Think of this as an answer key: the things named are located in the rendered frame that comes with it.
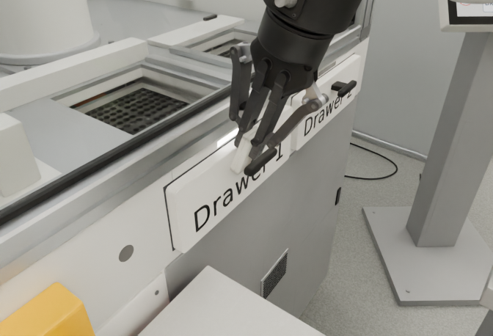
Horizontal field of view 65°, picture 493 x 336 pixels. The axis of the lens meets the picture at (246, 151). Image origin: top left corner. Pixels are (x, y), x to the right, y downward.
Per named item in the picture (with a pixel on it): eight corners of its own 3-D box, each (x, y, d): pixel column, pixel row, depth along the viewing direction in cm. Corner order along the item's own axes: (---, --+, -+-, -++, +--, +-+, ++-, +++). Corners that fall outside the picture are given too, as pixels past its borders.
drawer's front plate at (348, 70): (354, 98, 94) (362, 54, 88) (296, 152, 74) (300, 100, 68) (347, 97, 95) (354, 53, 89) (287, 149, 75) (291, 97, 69)
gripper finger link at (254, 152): (265, 124, 49) (284, 137, 49) (254, 150, 53) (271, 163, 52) (259, 128, 48) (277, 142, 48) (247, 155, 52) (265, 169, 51)
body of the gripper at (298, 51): (249, 0, 37) (226, 77, 44) (320, 45, 35) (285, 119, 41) (288, -13, 43) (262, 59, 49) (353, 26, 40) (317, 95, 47)
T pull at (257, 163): (277, 155, 59) (278, 147, 58) (249, 179, 54) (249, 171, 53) (258, 147, 61) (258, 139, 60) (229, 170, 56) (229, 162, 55)
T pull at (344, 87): (356, 86, 80) (357, 80, 80) (342, 99, 75) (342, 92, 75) (340, 82, 82) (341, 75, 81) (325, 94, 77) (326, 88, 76)
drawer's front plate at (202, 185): (289, 158, 72) (293, 105, 66) (183, 255, 53) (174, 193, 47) (281, 155, 73) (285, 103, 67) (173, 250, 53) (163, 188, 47)
